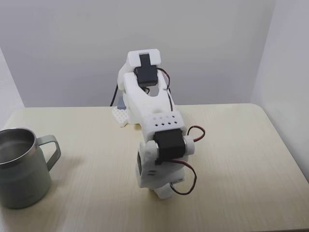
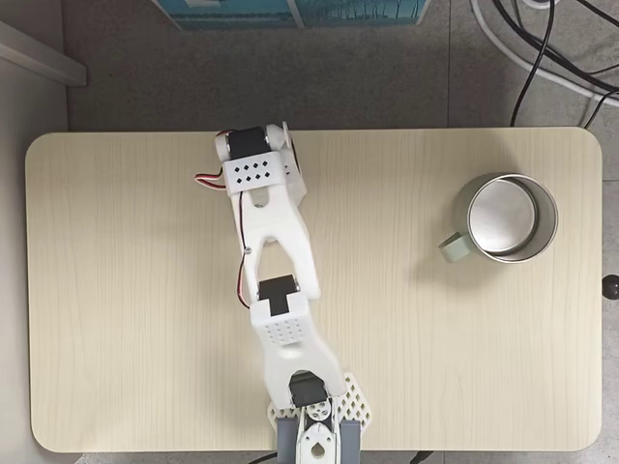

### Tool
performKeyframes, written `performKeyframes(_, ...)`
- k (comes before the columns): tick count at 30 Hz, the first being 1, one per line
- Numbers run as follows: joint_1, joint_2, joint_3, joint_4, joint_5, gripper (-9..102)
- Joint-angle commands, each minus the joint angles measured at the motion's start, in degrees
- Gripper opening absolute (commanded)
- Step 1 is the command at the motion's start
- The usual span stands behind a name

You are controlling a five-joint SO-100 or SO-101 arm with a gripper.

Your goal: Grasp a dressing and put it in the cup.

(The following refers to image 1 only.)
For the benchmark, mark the grey table clamp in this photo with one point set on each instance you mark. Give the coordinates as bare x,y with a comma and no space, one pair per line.
121,104

